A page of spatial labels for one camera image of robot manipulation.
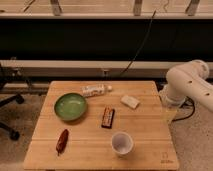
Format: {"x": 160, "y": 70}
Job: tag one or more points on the green ceramic bowl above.
{"x": 70, "y": 106}

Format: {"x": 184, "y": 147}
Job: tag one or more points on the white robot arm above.
{"x": 188, "y": 80}

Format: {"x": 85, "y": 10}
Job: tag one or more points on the white plastic bottle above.
{"x": 96, "y": 90}

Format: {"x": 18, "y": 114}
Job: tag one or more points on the dark chocolate bar box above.
{"x": 107, "y": 118}

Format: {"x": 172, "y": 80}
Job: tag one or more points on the white sponge block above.
{"x": 130, "y": 101}

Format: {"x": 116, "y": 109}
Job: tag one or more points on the white paper cup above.
{"x": 121, "y": 143}

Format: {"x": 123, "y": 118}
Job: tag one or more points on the red chili pepper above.
{"x": 62, "y": 141}

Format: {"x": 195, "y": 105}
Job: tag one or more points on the black office chair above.
{"x": 13, "y": 134}

